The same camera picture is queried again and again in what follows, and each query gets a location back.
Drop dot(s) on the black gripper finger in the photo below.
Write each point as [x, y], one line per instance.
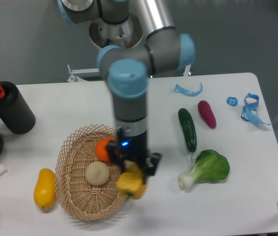
[116, 155]
[150, 165]

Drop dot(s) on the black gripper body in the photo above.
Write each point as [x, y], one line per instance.
[132, 148]

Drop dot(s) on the yellow bell pepper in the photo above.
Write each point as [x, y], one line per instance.
[130, 183]

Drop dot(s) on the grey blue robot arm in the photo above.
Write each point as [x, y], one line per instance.
[126, 72]

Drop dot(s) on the woven wicker basket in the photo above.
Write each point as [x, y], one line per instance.
[75, 194]

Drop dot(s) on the orange fruit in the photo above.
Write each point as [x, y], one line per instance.
[101, 150]

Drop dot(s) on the white steamed bun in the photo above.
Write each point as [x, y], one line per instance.
[97, 173]

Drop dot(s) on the green cucumber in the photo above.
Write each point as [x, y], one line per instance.
[188, 129]

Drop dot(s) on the green bok choy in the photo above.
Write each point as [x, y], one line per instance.
[208, 166]

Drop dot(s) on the blue curved tape strip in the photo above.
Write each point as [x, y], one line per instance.
[186, 92]

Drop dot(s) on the purple sweet potato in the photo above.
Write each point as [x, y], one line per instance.
[207, 114]

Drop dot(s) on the yellow mango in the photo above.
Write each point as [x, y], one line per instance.
[44, 194]

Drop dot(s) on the small blue tape roll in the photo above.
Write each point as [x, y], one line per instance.
[232, 101]

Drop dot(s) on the black cylindrical vase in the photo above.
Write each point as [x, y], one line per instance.
[14, 110]

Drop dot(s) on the blue tangled tape strip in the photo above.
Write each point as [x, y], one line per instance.
[249, 111]

